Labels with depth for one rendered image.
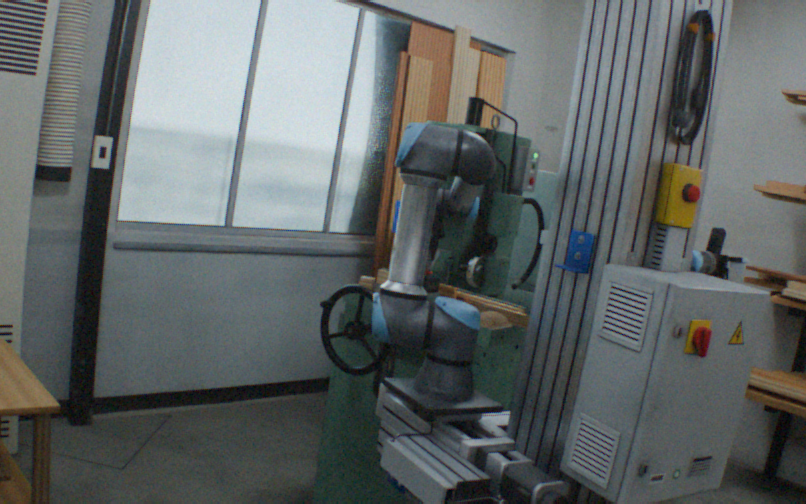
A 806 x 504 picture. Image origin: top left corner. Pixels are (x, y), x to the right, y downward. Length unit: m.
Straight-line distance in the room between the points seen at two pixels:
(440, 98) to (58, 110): 2.20
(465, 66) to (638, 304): 3.11
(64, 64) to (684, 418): 2.46
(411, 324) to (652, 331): 0.60
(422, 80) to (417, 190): 2.42
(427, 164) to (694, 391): 0.80
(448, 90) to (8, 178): 2.53
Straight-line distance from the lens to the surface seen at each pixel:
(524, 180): 2.81
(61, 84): 3.08
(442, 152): 1.83
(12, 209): 2.94
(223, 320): 3.81
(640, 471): 1.59
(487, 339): 2.38
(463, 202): 2.12
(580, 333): 1.74
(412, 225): 1.84
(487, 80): 4.64
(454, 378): 1.87
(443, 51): 4.42
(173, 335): 3.69
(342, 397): 2.76
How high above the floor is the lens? 1.38
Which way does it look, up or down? 7 degrees down
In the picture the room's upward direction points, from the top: 9 degrees clockwise
